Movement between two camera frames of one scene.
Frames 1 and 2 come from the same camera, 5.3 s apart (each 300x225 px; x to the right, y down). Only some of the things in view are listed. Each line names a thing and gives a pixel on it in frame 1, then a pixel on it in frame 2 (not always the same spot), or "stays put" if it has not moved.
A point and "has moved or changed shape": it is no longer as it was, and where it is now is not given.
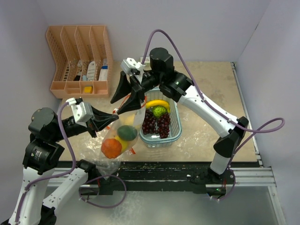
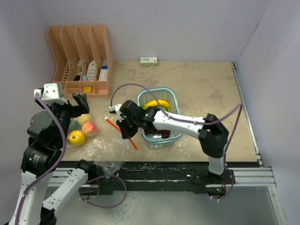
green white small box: (147, 62) stays put
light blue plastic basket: (154, 140) stays put
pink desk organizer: (82, 57) stays put
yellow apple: (124, 144) → (77, 138)
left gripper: (100, 120) → (82, 107)
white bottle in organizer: (91, 71) stays put
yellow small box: (88, 89) stays put
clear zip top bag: (121, 133) → (80, 129)
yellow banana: (158, 102) stays put
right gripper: (124, 88) → (126, 133)
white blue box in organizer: (104, 73) stays put
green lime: (127, 133) has moved or changed shape
